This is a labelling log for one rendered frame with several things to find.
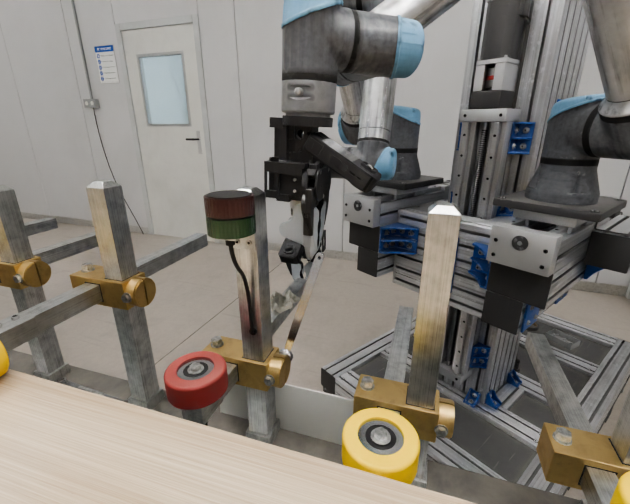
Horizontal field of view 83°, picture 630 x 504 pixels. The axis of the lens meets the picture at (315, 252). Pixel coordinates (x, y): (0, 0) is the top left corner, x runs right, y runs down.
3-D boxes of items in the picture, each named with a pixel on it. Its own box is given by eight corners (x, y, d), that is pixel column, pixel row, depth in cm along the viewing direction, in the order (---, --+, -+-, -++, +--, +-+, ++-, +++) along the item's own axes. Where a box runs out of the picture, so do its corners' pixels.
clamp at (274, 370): (220, 359, 63) (217, 334, 61) (291, 374, 59) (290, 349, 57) (201, 379, 58) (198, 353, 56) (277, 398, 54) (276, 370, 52)
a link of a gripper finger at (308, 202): (308, 229, 55) (311, 173, 52) (319, 230, 55) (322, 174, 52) (297, 237, 51) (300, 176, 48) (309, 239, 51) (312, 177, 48)
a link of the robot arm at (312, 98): (342, 86, 51) (326, 79, 43) (340, 120, 52) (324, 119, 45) (293, 85, 53) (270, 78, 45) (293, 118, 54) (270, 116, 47)
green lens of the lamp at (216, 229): (224, 224, 48) (222, 208, 47) (264, 227, 46) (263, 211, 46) (197, 236, 43) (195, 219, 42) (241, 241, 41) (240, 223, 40)
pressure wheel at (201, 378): (197, 405, 56) (188, 342, 52) (242, 417, 53) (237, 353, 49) (162, 446, 48) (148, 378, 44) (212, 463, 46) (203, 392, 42)
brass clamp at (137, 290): (102, 287, 67) (96, 263, 65) (160, 297, 63) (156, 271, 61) (72, 302, 62) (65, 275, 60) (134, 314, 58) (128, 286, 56)
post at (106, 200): (150, 413, 73) (103, 178, 57) (164, 417, 72) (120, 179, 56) (138, 426, 70) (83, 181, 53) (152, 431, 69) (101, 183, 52)
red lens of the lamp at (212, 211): (222, 206, 47) (220, 189, 47) (263, 209, 46) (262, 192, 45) (194, 216, 42) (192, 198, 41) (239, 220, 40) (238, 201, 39)
